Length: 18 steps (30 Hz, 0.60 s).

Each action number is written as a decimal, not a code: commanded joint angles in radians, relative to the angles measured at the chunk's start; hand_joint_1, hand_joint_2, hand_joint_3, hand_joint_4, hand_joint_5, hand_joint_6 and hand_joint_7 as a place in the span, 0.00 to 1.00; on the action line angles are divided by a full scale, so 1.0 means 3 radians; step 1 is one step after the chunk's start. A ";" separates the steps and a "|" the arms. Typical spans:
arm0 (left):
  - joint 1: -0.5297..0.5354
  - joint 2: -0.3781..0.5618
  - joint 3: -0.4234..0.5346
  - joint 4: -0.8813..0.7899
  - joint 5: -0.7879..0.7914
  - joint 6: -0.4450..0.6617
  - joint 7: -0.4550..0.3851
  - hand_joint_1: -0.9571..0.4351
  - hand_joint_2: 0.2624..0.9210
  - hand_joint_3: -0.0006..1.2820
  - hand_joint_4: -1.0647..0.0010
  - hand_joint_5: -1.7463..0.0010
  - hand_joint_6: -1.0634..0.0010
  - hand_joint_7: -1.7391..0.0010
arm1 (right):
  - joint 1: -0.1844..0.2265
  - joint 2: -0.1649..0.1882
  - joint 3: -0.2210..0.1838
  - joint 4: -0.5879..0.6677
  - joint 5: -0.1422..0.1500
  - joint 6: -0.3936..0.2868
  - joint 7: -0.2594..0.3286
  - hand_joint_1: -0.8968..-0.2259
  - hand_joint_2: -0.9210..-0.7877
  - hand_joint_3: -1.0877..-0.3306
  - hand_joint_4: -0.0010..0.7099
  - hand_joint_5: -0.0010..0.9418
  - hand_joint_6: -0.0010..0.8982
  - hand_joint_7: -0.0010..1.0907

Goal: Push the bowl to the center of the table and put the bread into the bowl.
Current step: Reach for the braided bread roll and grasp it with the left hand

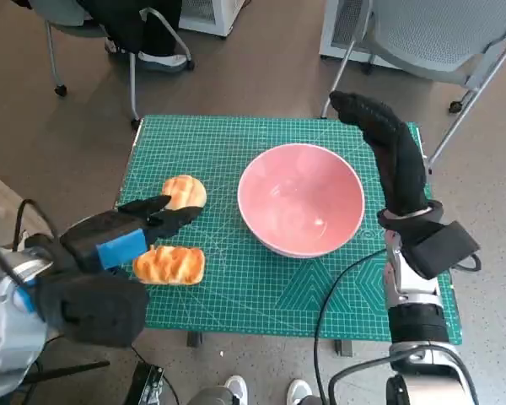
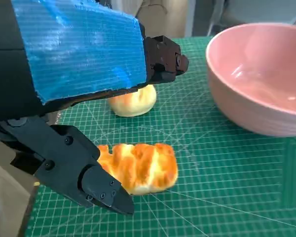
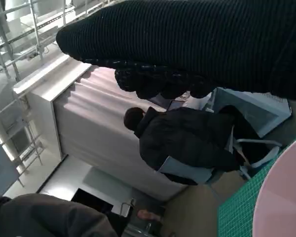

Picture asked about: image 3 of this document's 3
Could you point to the standing person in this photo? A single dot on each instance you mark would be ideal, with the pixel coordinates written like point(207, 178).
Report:
point(44, 217)

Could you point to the person's hand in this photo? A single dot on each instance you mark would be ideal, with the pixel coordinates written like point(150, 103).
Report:
point(148, 215)

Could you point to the seated person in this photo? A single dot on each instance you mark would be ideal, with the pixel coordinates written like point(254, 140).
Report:
point(182, 138)

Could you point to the white pipe lattice frame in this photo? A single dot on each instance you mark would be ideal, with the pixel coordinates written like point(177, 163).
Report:
point(10, 37)

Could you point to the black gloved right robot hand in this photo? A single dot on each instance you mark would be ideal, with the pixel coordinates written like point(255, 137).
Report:
point(187, 44)

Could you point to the pink bowl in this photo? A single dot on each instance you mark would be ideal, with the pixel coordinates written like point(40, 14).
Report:
point(283, 192)

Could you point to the laptop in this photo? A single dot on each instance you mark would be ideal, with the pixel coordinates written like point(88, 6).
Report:
point(175, 105)

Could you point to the office chair with white frame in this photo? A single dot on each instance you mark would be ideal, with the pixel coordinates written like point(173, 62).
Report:
point(259, 142)

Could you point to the green cutting mat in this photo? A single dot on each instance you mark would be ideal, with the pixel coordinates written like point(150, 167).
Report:
point(236, 209)

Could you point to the white perforated cabinet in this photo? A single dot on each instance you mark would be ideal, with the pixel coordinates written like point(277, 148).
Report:
point(256, 108)

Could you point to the black square panel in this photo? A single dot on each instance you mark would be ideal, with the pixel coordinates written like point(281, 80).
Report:
point(93, 201)

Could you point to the white desk with pink cloth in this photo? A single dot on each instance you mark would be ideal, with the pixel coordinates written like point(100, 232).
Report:
point(93, 128)

